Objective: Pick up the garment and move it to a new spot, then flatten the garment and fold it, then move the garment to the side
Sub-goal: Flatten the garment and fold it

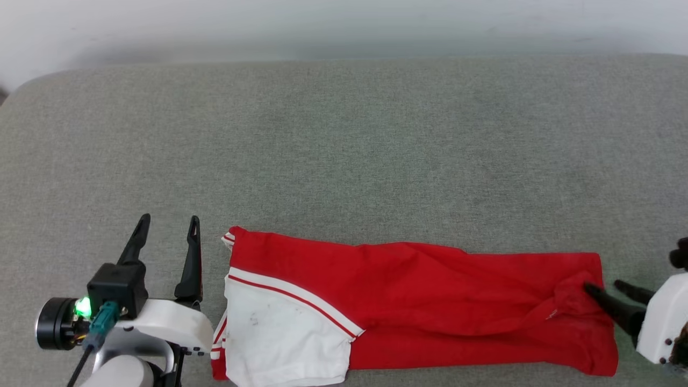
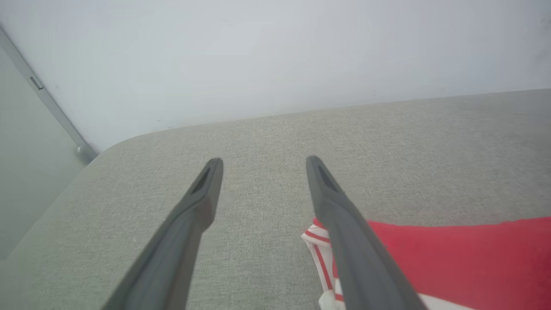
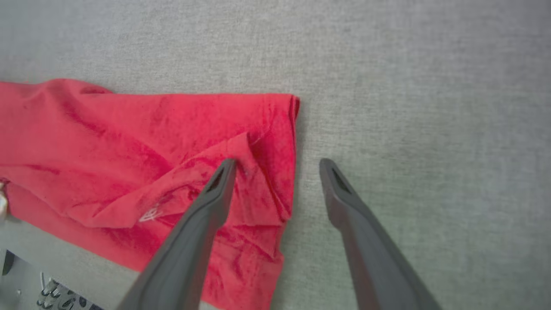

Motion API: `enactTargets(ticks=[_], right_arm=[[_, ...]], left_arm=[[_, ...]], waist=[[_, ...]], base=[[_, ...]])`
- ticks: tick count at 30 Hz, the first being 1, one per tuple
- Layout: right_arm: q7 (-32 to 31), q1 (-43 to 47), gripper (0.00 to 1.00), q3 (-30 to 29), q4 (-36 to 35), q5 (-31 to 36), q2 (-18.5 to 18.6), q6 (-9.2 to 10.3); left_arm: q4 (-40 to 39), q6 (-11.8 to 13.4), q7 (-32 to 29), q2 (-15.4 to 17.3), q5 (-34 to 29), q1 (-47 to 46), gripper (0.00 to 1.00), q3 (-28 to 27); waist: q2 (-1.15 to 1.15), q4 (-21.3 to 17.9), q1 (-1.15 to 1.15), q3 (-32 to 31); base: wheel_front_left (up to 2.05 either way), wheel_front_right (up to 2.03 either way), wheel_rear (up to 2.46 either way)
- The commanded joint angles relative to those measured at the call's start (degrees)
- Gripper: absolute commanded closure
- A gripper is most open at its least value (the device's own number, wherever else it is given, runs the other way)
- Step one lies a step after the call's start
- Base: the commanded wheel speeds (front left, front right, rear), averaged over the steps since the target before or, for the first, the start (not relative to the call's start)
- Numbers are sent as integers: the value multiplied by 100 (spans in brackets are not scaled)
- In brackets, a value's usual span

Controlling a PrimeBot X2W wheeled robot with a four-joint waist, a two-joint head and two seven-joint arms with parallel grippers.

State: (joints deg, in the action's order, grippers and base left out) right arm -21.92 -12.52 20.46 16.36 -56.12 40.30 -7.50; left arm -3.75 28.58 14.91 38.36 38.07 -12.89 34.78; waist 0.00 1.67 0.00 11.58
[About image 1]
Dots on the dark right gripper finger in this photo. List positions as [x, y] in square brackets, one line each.
[618, 312]
[637, 293]

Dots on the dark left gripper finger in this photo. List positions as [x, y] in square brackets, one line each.
[137, 244]
[192, 269]

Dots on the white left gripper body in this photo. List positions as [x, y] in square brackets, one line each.
[172, 325]

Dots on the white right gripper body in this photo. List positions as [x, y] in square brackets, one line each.
[666, 317]

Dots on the red Bulls basketball jersey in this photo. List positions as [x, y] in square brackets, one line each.
[430, 301]

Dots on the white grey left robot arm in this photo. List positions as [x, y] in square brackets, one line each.
[123, 371]

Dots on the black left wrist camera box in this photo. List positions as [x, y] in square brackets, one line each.
[118, 285]

